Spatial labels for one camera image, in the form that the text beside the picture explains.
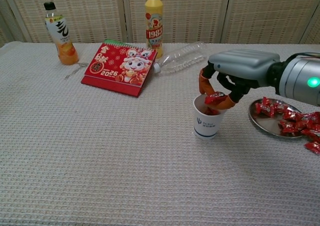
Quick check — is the right orange-tipped silver robot hand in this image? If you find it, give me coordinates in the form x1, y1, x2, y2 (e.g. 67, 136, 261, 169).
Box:
198, 49, 281, 111

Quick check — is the round metal plate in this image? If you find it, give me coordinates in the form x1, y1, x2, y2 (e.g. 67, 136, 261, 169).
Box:
248, 98, 311, 139

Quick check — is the white paper cup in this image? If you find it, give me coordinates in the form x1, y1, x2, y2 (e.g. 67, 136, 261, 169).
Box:
193, 94, 227, 140

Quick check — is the clear empty plastic bottle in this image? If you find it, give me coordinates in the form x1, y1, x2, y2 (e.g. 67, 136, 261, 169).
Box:
152, 41, 208, 74

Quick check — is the beige woven folding screen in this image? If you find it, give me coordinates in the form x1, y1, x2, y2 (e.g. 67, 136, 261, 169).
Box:
0, 0, 320, 45

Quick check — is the yellow detergent bottle green cap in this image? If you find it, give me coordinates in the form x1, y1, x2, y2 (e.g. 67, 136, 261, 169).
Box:
144, 0, 165, 59

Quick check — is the red 2026 desk calendar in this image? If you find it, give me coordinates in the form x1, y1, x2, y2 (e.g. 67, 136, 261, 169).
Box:
80, 39, 158, 98

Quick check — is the white waffle tablecloth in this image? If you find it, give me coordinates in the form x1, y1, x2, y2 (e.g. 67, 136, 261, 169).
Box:
0, 41, 320, 226

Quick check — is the orange juice bottle black cap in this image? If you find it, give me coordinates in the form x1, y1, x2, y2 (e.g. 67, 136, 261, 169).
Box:
43, 2, 80, 66

